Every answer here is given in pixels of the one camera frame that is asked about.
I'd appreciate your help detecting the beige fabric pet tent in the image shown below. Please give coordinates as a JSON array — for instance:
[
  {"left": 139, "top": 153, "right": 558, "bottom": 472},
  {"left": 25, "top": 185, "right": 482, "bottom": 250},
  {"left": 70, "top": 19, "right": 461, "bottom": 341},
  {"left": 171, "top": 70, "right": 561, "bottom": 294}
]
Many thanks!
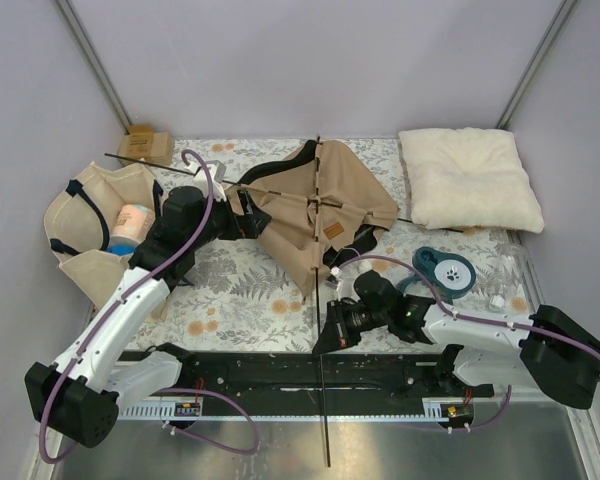
[{"left": 227, "top": 140, "right": 399, "bottom": 297}]

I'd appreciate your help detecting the aluminium frame post right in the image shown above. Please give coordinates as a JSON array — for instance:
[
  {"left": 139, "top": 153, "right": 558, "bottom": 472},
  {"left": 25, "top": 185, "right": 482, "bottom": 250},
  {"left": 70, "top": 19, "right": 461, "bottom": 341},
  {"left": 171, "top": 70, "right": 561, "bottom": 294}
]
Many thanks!
[{"left": 495, "top": 0, "right": 581, "bottom": 130}]

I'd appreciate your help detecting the floral patterned mat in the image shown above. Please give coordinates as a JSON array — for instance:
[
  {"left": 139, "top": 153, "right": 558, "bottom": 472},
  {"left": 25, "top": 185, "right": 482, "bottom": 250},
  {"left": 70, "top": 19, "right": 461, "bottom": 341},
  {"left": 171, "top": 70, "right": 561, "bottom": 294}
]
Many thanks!
[{"left": 128, "top": 139, "right": 535, "bottom": 352}]

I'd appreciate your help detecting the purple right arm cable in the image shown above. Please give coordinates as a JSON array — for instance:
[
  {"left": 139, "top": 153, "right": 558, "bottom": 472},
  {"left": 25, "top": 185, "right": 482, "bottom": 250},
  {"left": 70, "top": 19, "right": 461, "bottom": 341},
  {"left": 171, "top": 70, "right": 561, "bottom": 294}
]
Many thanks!
[{"left": 337, "top": 254, "right": 600, "bottom": 434}]

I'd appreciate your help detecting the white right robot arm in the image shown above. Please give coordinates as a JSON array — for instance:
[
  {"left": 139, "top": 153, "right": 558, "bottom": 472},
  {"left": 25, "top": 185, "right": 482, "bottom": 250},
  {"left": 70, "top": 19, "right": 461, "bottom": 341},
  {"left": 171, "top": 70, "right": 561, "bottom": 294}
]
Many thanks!
[{"left": 312, "top": 271, "right": 600, "bottom": 410}]

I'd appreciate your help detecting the aluminium frame post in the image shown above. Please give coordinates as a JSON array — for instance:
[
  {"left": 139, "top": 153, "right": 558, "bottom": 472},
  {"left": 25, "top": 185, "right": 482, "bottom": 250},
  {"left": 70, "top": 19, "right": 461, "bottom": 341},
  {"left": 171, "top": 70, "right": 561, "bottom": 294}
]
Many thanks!
[
  {"left": 52, "top": 0, "right": 132, "bottom": 134},
  {"left": 495, "top": 0, "right": 581, "bottom": 130}
]

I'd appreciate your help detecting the white slotted cable duct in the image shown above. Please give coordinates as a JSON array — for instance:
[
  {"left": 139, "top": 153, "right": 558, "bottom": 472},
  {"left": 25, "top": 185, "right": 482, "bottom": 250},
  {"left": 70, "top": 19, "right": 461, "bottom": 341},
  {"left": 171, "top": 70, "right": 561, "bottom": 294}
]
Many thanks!
[{"left": 118, "top": 397, "right": 203, "bottom": 421}]

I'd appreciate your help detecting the white pompom toy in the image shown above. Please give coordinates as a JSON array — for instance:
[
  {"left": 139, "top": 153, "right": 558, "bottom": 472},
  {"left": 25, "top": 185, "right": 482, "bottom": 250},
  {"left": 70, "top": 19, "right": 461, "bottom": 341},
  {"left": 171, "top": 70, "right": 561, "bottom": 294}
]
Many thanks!
[{"left": 358, "top": 258, "right": 383, "bottom": 273}]

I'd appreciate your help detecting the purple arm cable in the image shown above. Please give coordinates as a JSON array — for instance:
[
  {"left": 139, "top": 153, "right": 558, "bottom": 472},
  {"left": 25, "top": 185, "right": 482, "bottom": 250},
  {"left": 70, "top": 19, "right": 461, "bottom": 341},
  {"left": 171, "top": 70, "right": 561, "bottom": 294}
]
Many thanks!
[
  {"left": 38, "top": 149, "right": 259, "bottom": 464},
  {"left": 337, "top": 254, "right": 600, "bottom": 434}
]

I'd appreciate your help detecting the white fluffy pillow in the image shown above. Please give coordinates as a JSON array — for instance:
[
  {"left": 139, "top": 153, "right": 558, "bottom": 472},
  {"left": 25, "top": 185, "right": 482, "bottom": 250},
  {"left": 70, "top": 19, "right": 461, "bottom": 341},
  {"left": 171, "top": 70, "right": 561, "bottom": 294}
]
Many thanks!
[{"left": 399, "top": 128, "right": 545, "bottom": 234}]

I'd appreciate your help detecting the clear plastic bottle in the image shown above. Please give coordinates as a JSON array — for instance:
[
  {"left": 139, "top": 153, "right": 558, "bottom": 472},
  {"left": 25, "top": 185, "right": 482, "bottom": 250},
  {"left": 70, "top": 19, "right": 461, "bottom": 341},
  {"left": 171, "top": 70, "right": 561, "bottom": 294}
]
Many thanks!
[{"left": 487, "top": 244, "right": 528, "bottom": 313}]

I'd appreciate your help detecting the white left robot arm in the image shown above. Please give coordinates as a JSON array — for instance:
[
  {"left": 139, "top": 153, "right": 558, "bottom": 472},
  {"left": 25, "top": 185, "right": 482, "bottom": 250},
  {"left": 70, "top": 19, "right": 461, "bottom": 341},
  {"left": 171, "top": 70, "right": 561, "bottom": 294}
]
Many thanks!
[{"left": 25, "top": 186, "right": 272, "bottom": 448}]

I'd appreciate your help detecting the cardboard box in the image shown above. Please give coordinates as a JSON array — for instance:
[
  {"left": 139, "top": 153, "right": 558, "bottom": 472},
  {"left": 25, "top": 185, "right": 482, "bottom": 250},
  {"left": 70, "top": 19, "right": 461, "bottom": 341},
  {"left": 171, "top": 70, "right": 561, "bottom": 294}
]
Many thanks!
[{"left": 117, "top": 124, "right": 174, "bottom": 166}]

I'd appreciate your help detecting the aluminium frame post left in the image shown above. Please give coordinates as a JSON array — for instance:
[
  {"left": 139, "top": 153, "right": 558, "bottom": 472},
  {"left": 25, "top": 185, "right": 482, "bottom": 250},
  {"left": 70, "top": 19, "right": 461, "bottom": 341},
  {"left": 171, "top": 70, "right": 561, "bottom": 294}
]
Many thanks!
[{"left": 52, "top": 0, "right": 132, "bottom": 134}]

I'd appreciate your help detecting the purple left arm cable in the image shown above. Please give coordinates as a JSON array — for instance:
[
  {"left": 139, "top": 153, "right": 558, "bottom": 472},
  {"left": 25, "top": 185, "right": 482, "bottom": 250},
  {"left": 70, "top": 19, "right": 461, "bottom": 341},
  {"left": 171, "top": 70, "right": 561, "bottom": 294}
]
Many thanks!
[{"left": 38, "top": 149, "right": 259, "bottom": 464}]

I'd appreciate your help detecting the black tent pole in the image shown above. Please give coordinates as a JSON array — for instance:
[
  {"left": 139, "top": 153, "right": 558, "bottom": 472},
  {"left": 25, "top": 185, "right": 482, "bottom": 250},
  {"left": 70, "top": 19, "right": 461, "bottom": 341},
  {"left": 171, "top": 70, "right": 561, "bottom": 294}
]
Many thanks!
[
  {"left": 313, "top": 133, "right": 332, "bottom": 469},
  {"left": 103, "top": 152, "right": 474, "bottom": 234}
]

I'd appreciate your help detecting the cream canvas tote bag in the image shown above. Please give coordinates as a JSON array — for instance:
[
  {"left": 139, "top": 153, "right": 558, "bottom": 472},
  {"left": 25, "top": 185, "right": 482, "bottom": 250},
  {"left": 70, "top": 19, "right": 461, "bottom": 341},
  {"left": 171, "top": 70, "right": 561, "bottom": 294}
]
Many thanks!
[{"left": 44, "top": 164, "right": 164, "bottom": 309}]

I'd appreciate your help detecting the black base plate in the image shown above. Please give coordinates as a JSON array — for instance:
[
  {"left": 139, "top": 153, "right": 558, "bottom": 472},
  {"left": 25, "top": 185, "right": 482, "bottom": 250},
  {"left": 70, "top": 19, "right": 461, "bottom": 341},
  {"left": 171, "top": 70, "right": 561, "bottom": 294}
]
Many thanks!
[{"left": 139, "top": 349, "right": 495, "bottom": 419}]

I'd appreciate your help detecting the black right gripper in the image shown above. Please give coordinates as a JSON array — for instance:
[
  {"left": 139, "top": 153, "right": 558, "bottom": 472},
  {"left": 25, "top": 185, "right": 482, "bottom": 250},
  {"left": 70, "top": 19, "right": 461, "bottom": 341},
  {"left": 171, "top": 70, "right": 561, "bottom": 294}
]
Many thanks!
[{"left": 313, "top": 298, "right": 390, "bottom": 356}]

